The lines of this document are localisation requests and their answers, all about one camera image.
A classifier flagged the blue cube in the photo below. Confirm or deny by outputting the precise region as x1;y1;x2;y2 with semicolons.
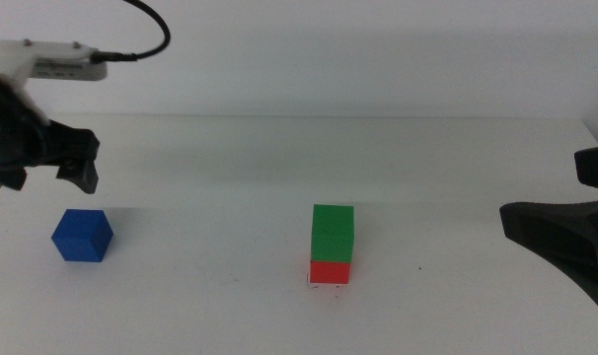
50;208;114;263

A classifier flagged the green cube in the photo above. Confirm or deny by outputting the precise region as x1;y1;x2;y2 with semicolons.
310;203;355;264

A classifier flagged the red cube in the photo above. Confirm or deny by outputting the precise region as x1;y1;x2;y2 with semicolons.
309;260;352;286

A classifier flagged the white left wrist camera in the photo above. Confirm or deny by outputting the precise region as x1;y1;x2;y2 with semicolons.
0;38;109;127

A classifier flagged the black left camera cable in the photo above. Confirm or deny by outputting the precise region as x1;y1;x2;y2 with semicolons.
90;0;173;64

